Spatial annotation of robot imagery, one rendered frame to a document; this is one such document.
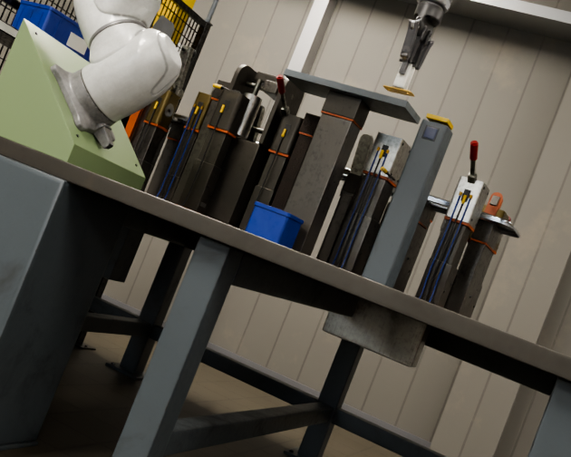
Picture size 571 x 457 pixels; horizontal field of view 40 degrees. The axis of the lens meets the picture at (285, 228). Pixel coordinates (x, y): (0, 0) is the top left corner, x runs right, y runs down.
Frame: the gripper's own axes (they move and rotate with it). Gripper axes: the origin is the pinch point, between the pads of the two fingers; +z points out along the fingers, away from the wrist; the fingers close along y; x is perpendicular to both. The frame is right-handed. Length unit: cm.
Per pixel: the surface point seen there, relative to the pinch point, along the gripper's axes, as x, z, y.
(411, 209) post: -17.6, 33.8, -2.6
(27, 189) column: 45, 64, -63
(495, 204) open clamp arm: -19, 18, 47
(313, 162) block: 12.4, 30.2, -6.8
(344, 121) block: 8.2, 17.3, -6.3
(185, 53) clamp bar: 82, 6, 4
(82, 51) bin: 116, 16, -7
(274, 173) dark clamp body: 31.1, 34.7, 4.5
